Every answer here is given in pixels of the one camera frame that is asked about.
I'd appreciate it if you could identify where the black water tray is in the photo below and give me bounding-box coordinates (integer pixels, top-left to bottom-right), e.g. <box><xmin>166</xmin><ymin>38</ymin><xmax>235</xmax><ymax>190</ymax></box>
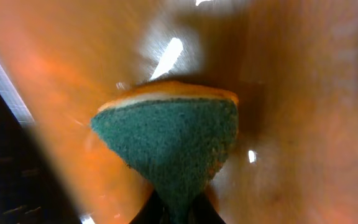
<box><xmin>0</xmin><ymin>0</ymin><xmax>358</xmax><ymax>224</ymax></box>

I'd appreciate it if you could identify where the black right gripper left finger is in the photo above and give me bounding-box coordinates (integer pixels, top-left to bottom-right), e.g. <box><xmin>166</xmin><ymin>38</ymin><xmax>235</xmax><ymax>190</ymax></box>
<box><xmin>129</xmin><ymin>190</ymin><xmax>167</xmax><ymax>224</ymax></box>

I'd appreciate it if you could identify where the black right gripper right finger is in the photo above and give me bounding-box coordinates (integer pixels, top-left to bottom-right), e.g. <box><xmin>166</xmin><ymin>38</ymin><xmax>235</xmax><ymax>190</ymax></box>
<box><xmin>193</xmin><ymin>193</ymin><xmax>226</xmax><ymax>224</ymax></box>

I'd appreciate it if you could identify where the green and orange sponge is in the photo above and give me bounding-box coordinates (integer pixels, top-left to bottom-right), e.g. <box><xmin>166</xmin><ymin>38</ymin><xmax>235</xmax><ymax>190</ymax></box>
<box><xmin>90</xmin><ymin>82</ymin><xmax>239</xmax><ymax>223</ymax></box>

